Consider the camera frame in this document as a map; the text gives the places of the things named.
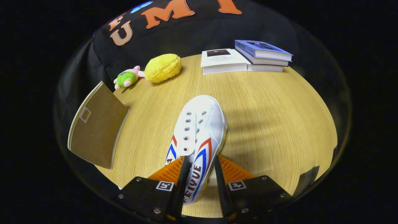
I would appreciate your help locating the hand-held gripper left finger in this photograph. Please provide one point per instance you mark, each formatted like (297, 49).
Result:
(182, 183)

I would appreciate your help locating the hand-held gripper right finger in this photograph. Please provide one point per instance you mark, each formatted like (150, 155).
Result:
(221, 183)

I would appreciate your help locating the white striped canvas shoe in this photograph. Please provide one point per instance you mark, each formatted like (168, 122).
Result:
(202, 124)

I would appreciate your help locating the brown fabric storage box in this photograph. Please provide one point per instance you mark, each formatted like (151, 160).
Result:
(96, 130)

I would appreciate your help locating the yellow plush ball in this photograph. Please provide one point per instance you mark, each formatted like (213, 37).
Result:
(163, 67)

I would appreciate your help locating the pink and green plush toy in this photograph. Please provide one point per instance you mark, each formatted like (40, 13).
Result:
(126, 78)

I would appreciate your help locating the white book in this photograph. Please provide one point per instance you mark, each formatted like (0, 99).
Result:
(220, 59)

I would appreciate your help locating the blue book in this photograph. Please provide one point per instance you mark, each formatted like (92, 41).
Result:
(264, 49)

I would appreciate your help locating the black backdrop cloth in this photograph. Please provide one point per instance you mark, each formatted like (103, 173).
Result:
(202, 34)

